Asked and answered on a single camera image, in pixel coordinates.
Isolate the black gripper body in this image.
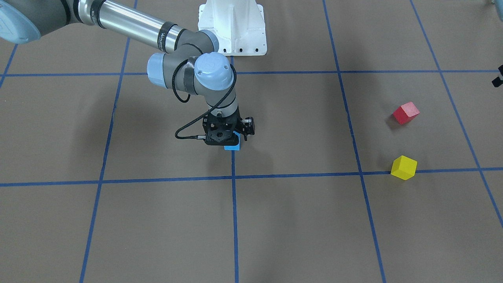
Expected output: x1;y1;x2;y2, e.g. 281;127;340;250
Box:
212;108;244;135

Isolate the blue wooden block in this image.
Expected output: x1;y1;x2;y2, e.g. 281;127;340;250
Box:
224;131;241;151

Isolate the red wooden block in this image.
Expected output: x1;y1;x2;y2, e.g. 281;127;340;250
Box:
392;101;420;125

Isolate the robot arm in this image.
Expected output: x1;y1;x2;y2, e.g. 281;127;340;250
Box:
0;0;255;146

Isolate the yellow wooden block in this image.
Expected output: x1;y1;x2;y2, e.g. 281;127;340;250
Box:
391;155;417;180

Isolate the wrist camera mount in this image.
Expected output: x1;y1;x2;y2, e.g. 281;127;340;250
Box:
492;65;503;88
202;114;238;146

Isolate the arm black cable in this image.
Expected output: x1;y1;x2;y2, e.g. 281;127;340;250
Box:
171;57;238;140

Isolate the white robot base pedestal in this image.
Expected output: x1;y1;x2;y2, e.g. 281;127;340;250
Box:
198;0;268;56

